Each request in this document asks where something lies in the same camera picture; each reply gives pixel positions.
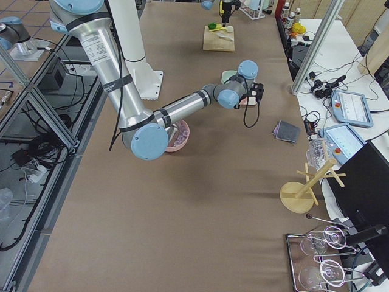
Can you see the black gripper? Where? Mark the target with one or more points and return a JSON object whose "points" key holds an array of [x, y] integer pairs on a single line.
{"points": [[247, 99], [225, 16]]}

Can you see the small pink bowl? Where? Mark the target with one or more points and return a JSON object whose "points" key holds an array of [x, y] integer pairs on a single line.
{"points": [[247, 101]]}

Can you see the white ceramic spoon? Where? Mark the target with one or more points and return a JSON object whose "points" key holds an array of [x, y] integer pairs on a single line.
{"points": [[224, 36]]}

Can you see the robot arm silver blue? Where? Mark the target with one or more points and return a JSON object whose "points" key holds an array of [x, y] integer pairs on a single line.
{"points": [[109, 33], [208, 4]]}

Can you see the large pink ice bowl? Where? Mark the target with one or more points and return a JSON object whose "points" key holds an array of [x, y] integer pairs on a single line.
{"points": [[178, 135]]}

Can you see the cream rabbit tray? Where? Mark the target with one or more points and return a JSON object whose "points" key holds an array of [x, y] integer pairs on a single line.
{"points": [[247, 83]]}

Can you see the green lime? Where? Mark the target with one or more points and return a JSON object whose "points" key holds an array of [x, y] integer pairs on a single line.
{"points": [[212, 25]]}

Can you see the stacked green bowls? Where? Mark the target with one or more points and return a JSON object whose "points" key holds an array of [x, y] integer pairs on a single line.
{"points": [[227, 76]]}

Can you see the wooden cutting board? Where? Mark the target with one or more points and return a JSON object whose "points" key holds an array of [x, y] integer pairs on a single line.
{"points": [[212, 42]]}

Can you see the grey folded cloth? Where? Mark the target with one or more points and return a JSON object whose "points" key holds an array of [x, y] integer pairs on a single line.
{"points": [[286, 132]]}

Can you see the clear plastic bag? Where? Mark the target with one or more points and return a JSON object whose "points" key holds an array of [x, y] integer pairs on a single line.
{"points": [[318, 152]]}

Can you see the upper teach pendant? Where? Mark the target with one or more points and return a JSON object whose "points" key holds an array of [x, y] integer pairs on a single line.
{"points": [[352, 108]]}

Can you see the teach pendant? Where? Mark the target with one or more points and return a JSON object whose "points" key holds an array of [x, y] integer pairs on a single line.
{"points": [[352, 108], [344, 141]]}

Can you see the lower teach pendant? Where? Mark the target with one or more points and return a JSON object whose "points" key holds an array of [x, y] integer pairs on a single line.
{"points": [[344, 141]]}

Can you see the wooden mug tree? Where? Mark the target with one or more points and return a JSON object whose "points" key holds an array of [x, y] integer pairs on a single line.
{"points": [[300, 198]]}

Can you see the black monitor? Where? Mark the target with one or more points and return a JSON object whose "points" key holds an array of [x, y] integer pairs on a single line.
{"points": [[364, 198]]}

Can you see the upper wine glass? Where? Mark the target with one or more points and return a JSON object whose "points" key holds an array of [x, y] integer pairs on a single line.
{"points": [[316, 243]]}

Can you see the wine glass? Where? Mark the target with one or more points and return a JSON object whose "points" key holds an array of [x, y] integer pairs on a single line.
{"points": [[328, 274], [316, 243]]}

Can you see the lower wine glass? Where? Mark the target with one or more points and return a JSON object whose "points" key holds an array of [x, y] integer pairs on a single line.
{"points": [[328, 274]]}

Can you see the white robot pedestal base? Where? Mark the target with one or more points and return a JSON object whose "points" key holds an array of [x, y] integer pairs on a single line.
{"points": [[125, 17]]}

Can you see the aluminium frame post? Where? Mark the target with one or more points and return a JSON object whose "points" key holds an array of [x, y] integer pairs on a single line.
{"points": [[320, 36]]}

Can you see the black wire glass rack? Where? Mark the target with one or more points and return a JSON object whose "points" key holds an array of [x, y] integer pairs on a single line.
{"points": [[329, 257]]}

